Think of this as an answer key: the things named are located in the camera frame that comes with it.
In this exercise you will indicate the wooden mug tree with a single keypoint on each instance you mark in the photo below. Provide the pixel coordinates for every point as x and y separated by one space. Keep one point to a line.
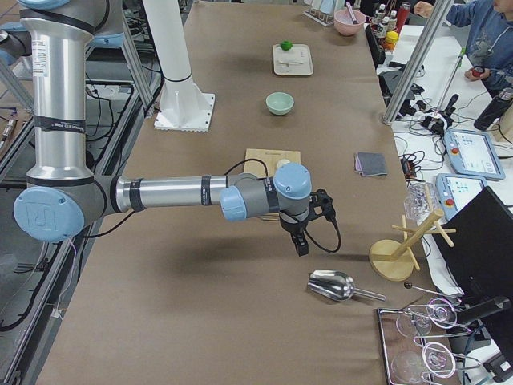
395 261

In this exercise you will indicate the pink bowl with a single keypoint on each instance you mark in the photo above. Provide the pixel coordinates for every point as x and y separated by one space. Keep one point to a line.
343 22

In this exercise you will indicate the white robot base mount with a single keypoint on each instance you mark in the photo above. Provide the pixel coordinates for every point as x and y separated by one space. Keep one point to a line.
183 106

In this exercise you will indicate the black monitor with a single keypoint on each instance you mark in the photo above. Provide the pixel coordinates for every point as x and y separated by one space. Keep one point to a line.
480 261

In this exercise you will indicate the wire glass rack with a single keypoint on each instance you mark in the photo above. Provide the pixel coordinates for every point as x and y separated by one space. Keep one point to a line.
427 344

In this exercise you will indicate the metal scoop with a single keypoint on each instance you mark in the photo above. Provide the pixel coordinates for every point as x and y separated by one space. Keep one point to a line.
338 286

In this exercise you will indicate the near teach pendant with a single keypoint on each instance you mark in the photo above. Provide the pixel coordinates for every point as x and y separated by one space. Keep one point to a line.
456 191

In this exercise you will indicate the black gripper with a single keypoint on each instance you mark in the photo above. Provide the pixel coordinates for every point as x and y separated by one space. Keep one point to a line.
292 228

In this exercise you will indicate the white steamed bun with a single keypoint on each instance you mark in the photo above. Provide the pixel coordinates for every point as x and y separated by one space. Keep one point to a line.
282 162

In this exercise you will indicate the teach pendant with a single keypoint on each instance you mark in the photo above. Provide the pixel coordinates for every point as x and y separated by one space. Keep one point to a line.
456 191
472 153

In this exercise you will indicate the grey folded cloth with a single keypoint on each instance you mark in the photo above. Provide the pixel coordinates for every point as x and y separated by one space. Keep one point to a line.
370 164

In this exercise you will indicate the black water bottle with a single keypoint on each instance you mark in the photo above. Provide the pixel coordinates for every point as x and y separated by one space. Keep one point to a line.
497 106

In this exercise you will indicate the cream rabbit tray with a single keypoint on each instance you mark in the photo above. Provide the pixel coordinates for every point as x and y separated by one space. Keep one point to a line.
296 61

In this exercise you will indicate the far teach pendant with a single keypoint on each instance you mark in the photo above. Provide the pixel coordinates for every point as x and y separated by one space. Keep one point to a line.
472 153

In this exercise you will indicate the aluminium frame post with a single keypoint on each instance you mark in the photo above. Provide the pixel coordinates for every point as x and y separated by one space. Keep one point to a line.
422 47

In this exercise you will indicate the green lime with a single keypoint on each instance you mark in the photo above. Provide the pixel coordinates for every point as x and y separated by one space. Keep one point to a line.
286 45

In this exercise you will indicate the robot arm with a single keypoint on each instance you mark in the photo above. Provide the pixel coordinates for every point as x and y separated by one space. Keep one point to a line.
63 196

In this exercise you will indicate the mint green bowl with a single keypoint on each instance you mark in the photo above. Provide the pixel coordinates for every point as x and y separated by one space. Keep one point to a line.
279 103

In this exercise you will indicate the bamboo cutting board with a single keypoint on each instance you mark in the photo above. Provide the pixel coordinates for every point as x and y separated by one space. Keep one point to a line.
263 162

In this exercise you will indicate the person in blue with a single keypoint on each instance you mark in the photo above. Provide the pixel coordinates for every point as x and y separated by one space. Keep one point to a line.
489 43

